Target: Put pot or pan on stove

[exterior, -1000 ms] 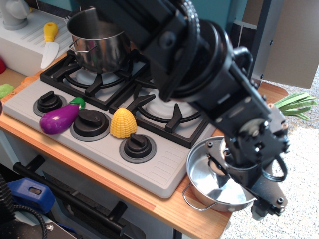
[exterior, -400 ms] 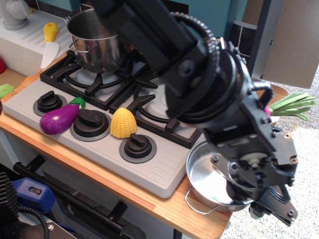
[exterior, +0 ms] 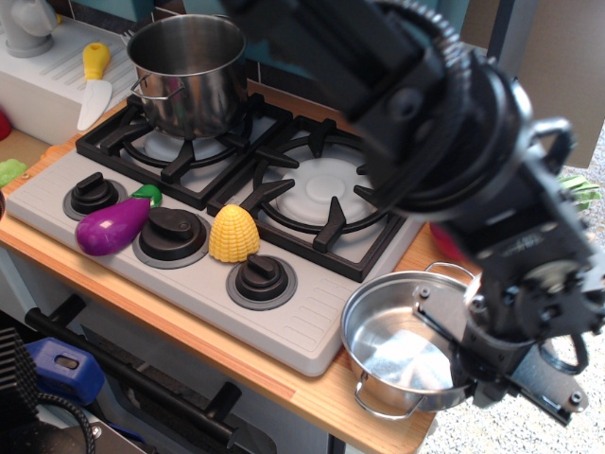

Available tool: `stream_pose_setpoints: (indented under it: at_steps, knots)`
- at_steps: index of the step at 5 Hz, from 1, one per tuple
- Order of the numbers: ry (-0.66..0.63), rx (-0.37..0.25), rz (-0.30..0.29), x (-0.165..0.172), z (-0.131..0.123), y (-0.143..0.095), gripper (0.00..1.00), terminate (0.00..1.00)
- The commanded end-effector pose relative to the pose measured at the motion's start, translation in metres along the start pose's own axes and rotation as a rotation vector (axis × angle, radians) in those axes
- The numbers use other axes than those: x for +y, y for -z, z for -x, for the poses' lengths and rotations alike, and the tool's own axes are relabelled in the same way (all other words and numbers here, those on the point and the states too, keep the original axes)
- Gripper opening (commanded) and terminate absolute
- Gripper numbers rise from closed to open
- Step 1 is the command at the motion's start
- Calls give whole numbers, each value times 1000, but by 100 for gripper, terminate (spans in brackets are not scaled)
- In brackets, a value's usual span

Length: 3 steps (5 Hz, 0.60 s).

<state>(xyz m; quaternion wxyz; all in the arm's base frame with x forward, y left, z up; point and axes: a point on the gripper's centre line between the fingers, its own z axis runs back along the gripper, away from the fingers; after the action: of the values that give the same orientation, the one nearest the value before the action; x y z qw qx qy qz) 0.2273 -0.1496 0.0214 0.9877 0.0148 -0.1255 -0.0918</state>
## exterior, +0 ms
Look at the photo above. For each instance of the black oven door handle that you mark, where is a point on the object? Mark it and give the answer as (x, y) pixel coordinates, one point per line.
(209, 421)

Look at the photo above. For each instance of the black right stove knob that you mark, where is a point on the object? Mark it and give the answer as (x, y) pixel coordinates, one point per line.
(262, 282)

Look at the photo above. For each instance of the green toy lettuce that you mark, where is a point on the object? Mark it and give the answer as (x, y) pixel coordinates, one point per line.
(10, 170)

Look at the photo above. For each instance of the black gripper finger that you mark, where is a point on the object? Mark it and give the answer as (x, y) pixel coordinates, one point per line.
(489, 392)

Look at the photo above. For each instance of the red toy item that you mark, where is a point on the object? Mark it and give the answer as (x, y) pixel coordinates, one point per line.
(5, 126)

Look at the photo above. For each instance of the purple toy eggplant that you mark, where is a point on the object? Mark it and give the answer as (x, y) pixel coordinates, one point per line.
(111, 229)

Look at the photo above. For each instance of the small shallow steel pot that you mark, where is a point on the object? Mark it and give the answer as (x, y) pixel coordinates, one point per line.
(403, 333)

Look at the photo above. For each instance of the yellow toy corn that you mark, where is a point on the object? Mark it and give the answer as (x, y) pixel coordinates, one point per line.
(234, 235)

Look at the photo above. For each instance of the black stove knob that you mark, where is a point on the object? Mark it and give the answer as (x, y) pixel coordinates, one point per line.
(262, 282)
(172, 239)
(91, 194)

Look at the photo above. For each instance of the tall steel stock pot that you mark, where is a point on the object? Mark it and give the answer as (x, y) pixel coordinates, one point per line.
(191, 75)

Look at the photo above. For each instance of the yellow handled toy knife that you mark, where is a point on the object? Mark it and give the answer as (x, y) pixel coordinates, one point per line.
(98, 91)

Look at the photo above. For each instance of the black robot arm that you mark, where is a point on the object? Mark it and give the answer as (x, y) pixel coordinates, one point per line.
(451, 140)

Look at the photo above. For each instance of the grey toy stove top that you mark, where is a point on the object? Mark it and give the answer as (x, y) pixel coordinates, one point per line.
(303, 333)

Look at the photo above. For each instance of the black burner grate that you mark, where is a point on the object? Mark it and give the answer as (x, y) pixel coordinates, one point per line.
(190, 171)
(309, 194)

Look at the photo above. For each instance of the pink toy radish green leaves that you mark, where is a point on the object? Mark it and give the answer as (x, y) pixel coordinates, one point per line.
(584, 194)

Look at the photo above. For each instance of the black left burner grate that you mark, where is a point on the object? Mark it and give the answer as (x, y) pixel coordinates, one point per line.
(190, 171)

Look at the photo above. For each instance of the black right burner grate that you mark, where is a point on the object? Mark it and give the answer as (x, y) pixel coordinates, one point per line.
(309, 194)

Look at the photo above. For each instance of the black middle stove knob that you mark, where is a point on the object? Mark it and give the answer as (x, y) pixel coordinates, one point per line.
(172, 239)

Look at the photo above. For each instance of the grey toy faucet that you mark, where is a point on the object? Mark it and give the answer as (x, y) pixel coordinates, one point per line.
(28, 26)

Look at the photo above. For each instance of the white toy sink unit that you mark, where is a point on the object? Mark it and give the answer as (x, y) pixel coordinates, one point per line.
(41, 96)

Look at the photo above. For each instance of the brown cardboard panel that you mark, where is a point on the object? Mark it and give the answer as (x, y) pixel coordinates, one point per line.
(556, 51)

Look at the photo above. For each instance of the blue clamp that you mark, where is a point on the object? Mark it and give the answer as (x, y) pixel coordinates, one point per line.
(66, 371)

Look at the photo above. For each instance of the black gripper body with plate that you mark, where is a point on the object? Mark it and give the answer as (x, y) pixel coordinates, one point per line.
(530, 367)

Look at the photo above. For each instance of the black left stove knob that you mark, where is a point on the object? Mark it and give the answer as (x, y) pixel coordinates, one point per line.
(91, 194)

